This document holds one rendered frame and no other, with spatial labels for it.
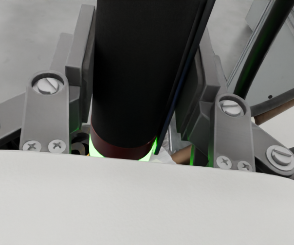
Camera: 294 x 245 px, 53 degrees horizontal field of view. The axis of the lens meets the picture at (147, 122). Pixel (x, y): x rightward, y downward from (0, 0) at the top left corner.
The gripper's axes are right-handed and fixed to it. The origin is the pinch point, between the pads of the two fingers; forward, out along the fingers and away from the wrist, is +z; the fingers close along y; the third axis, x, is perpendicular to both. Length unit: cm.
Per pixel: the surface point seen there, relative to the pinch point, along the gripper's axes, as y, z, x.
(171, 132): 10.5, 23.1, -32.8
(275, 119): 28.5, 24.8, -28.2
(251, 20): 132, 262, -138
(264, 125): 27.2, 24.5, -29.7
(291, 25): 70, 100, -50
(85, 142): -3.5, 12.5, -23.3
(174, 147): 10.9, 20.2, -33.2
